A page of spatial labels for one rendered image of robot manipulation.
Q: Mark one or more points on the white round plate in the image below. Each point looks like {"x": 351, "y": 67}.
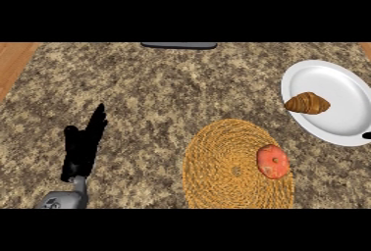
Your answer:
{"x": 333, "y": 98}

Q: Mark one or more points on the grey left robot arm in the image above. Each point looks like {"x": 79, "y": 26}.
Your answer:
{"x": 70, "y": 198}

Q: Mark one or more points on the red round apple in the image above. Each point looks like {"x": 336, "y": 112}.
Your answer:
{"x": 274, "y": 161}

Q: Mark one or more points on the brown croissant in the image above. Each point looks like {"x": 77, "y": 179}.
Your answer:
{"x": 308, "y": 103}

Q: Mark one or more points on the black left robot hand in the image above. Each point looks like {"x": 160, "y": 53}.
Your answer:
{"x": 82, "y": 149}

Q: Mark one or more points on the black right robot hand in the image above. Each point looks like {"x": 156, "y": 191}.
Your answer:
{"x": 367, "y": 135}

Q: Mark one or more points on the round woven wicker placemat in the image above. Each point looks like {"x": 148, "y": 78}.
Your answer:
{"x": 227, "y": 173}

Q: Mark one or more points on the dark grey flat appliance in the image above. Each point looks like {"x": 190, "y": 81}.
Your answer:
{"x": 179, "y": 45}

